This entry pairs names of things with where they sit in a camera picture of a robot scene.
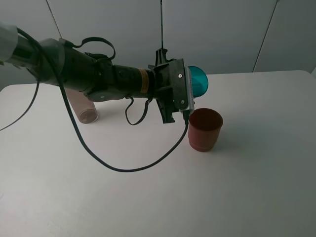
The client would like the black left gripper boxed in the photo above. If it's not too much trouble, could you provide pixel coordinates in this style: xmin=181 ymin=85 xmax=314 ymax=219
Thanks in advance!
xmin=150 ymin=48 xmax=175 ymax=124

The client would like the teal translucent plastic cup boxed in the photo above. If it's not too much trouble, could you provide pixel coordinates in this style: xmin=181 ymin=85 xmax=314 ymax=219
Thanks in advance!
xmin=188 ymin=66 xmax=208 ymax=98

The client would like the clear plastic water bottle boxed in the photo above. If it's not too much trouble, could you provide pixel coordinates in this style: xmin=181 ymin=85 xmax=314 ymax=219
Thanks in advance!
xmin=65 ymin=88 xmax=98 ymax=124

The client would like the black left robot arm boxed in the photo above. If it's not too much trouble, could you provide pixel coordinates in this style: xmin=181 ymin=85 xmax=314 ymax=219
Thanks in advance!
xmin=0 ymin=24 xmax=188 ymax=123

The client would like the red plastic cup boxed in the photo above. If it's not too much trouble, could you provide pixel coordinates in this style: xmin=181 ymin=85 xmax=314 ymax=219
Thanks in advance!
xmin=188 ymin=108 xmax=223 ymax=152

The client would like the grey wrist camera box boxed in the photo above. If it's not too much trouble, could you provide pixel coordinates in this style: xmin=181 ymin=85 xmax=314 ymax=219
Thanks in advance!
xmin=170 ymin=59 xmax=195 ymax=114

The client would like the black camera cable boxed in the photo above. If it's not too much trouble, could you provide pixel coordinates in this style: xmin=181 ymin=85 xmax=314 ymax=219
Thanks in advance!
xmin=0 ymin=27 xmax=191 ymax=173

